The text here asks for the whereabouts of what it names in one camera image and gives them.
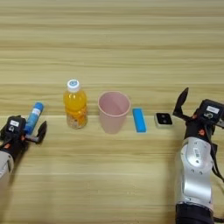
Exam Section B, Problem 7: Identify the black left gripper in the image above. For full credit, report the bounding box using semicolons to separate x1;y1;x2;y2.
0;120;48;161

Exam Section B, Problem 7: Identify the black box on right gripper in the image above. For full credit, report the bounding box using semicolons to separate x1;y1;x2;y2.
199;98;224;123

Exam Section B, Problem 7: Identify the blue glue stick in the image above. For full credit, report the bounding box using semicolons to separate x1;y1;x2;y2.
23;101;46;136

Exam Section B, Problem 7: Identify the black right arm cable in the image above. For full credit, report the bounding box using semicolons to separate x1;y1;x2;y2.
203;122;224;184

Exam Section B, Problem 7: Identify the small white black square device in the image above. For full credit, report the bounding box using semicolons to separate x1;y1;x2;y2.
153;112;174;130

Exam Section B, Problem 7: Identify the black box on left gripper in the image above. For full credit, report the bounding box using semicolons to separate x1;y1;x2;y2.
5;115;27;137

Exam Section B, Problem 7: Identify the blue rectangular eraser block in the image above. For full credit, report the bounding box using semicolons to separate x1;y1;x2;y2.
131;108;148;134

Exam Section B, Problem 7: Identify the orange juice bottle white cap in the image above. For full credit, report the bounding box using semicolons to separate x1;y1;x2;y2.
62;78;88;130

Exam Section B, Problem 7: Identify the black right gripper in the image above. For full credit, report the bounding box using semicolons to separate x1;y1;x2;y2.
171;87;224;144

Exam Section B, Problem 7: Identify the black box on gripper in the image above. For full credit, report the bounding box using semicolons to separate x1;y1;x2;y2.
199;98;224;123
5;115;27;137

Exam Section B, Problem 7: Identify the pink plastic cup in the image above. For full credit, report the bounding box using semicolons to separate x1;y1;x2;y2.
97;90;132;136

